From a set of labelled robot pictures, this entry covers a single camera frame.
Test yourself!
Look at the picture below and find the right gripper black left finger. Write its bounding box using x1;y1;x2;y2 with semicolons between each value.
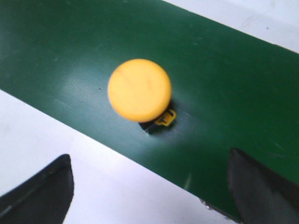
0;154;74;224

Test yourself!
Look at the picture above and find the green conveyor belt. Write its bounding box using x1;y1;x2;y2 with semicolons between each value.
0;0;299;219

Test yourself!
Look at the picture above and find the yellow mushroom push button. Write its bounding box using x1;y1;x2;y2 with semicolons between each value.
107;58;177;133

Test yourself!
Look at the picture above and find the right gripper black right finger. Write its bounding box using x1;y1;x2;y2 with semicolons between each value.
228;148;299;224

